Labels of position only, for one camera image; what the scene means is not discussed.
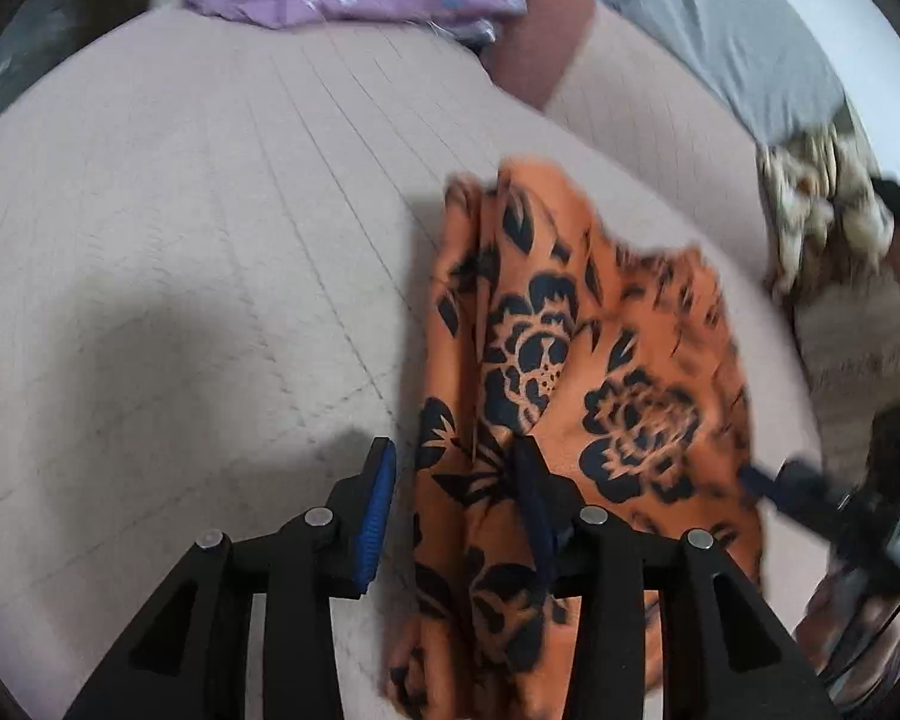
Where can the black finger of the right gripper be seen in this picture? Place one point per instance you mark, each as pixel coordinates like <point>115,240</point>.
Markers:
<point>800,493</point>

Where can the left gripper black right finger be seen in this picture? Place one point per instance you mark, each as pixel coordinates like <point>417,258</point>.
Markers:
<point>725,653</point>

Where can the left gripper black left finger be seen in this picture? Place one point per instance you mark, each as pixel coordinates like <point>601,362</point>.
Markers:
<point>185,654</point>

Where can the orange black floral cloth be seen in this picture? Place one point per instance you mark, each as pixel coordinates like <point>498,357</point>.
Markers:
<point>620,365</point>

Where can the beige brown patterned blanket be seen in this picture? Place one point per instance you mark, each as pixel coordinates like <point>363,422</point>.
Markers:
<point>829,225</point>

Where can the grey pillow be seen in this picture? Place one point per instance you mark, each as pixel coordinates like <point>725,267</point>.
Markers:
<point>757,57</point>

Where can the pink bolster pillow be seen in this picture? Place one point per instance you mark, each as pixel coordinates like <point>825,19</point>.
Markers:
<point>620,92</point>

